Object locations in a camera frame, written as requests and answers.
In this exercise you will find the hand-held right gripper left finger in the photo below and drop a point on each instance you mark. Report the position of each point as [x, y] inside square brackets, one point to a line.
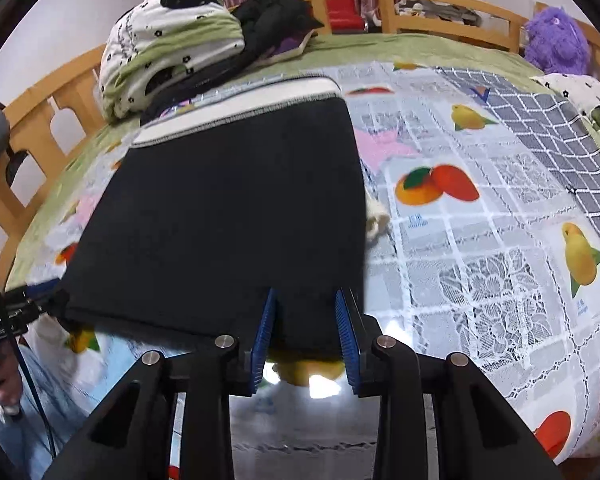
[262, 340]

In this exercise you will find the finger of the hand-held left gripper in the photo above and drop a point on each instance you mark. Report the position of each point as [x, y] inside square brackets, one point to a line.
[35, 297]

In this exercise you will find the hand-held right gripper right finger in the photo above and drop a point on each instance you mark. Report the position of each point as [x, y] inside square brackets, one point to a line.
[347, 340]

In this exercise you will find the black pants with white stripe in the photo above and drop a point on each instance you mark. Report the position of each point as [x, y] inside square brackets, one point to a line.
[220, 200]

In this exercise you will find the person's left hand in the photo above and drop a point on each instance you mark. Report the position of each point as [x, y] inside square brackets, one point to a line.
[7, 385]

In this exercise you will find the fruit print lace cloth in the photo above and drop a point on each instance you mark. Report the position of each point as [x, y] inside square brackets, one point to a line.
[480, 285]

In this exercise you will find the folded floral quilt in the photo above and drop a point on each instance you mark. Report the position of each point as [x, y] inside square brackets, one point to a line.
[145, 60]

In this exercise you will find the green bed sheet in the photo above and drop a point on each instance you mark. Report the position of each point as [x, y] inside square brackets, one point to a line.
[380, 45]

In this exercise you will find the purple cloth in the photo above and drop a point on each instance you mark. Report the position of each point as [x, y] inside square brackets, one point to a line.
[292, 42]

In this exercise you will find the black jacket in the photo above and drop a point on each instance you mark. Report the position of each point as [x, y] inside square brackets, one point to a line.
[270, 15]

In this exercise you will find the red chair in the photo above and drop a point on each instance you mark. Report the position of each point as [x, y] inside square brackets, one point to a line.
[342, 10]

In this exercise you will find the white floral pillow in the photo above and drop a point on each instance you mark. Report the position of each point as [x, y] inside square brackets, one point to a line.
[575, 90]

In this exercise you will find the grey cloth pile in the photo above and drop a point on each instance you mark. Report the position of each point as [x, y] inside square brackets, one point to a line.
[440, 10]

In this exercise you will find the purple plush toy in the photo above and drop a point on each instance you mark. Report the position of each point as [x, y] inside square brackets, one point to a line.
[555, 40]

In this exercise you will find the wooden bed frame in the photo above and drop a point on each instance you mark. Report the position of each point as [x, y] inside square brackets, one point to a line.
[30, 110]

